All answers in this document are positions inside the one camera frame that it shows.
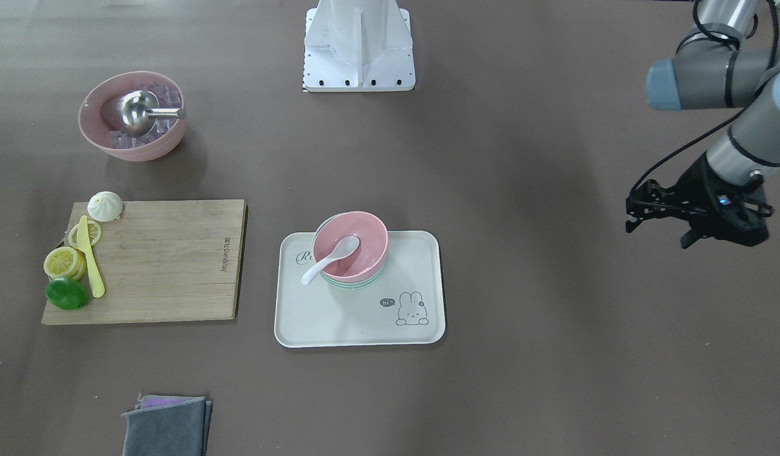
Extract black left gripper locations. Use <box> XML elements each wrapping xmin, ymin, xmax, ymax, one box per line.
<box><xmin>626</xmin><ymin>156</ymin><xmax>773</xmax><ymax>249</ymax></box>

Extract small pink bowl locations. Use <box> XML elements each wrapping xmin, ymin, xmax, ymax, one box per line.
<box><xmin>311</xmin><ymin>211</ymin><xmax>388</xmax><ymax>288</ymax></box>

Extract white ceramic spoon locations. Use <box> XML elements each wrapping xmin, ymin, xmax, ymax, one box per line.
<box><xmin>301</xmin><ymin>236</ymin><xmax>360</xmax><ymax>286</ymax></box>

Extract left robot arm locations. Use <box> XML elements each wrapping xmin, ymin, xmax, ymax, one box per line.
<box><xmin>625</xmin><ymin>1</ymin><xmax>780</xmax><ymax>249</ymax></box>

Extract large pink bowl with ice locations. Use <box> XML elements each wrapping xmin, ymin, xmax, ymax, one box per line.
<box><xmin>78</xmin><ymin>70</ymin><xmax>187</xmax><ymax>162</ymax></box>

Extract cream rabbit tray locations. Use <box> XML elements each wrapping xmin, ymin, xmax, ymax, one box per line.
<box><xmin>274</xmin><ymin>231</ymin><xmax>447</xmax><ymax>348</ymax></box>

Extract green stacked bowls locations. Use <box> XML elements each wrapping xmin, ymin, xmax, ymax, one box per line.
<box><xmin>320</xmin><ymin>263</ymin><xmax>387</xmax><ymax>289</ymax></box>

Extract bamboo cutting board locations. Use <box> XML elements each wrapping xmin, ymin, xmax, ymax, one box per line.
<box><xmin>42</xmin><ymin>199</ymin><xmax>246</xmax><ymax>326</ymax></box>

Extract metal scoop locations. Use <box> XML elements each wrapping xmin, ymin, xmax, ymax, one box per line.
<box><xmin>99</xmin><ymin>90</ymin><xmax>186</xmax><ymax>137</ymax></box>

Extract grey folded cloth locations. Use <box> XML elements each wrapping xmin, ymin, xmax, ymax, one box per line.
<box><xmin>122</xmin><ymin>395</ymin><xmax>213</xmax><ymax>455</ymax></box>

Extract white steamed bun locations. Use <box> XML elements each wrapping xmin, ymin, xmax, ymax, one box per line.
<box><xmin>87</xmin><ymin>191</ymin><xmax>124</xmax><ymax>222</ymax></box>

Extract single lemon slice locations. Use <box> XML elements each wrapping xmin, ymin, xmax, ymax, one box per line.
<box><xmin>66</xmin><ymin>220</ymin><xmax>103</xmax><ymax>248</ymax></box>

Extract yellow plastic knife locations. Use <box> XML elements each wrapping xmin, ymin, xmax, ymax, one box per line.
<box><xmin>75</xmin><ymin>215</ymin><xmax>106</xmax><ymax>298</ymax></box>

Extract green lime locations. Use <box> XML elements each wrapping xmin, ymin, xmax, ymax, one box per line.
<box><xmin>45</xmin><ymin>277</ymin><xmax>89</xmax><ymax>310</ymax></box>

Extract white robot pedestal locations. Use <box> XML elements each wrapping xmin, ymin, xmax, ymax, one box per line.
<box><xmin>301</xmin><ymin>1</ymin><xmax>416</xmax><ymax>92</ymax></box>

